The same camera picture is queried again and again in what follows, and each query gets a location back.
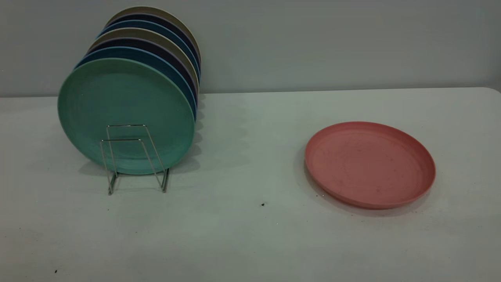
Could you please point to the pink round plate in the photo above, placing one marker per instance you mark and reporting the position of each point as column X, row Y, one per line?
column 368, row 164

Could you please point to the blue round plate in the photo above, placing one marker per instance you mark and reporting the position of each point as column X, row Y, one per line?
column 164, row 64
column 156, row 26

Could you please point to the green round plate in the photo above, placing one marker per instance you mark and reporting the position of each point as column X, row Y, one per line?
column 125, row 113

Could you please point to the dark purple round plate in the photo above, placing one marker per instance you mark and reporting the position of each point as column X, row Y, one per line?
column 156, row 18
column 150, row 45

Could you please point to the beige round plate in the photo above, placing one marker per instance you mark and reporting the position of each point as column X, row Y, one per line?
column 148, row 33
column 156, row 9

